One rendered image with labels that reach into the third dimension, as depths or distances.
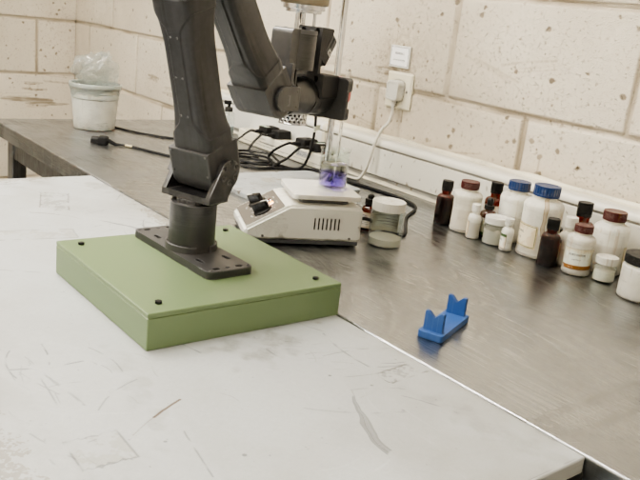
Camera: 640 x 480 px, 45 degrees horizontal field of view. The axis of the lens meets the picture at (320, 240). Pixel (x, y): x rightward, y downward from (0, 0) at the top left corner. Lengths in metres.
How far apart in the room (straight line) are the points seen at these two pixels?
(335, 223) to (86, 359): 0.58
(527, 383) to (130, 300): 0.46
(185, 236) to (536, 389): 0.48
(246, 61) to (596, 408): 0.61
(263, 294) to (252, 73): 0.31
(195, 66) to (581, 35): 0.85
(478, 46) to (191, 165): 0.88
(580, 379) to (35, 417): 0.60
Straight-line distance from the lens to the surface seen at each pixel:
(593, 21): 1.58
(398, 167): 1.84
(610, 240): 1.41
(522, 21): 1.68
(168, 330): 0.89
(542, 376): 0.96
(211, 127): 1.01
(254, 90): 1.09
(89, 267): 1.01
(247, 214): 1.34
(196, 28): 0.97
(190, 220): 1.03
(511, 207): 1.51
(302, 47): 1.17
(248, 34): 1.05
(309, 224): 1.30
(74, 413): 0.77
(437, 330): 1.00
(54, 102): 3.64
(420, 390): 0.87
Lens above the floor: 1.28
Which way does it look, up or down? 16 degrees down
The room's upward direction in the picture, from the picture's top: 7 degrees clockwise
